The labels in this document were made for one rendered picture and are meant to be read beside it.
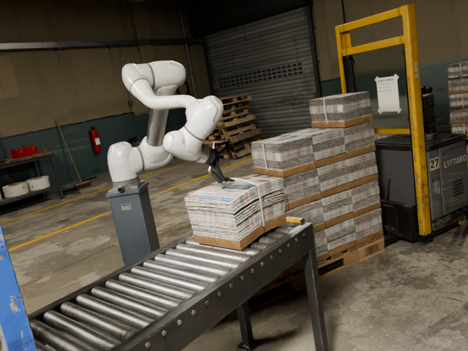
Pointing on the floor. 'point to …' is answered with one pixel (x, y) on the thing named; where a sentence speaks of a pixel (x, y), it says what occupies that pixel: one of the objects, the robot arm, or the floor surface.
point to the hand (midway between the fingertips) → (233, 165)
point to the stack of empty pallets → (228, 120)
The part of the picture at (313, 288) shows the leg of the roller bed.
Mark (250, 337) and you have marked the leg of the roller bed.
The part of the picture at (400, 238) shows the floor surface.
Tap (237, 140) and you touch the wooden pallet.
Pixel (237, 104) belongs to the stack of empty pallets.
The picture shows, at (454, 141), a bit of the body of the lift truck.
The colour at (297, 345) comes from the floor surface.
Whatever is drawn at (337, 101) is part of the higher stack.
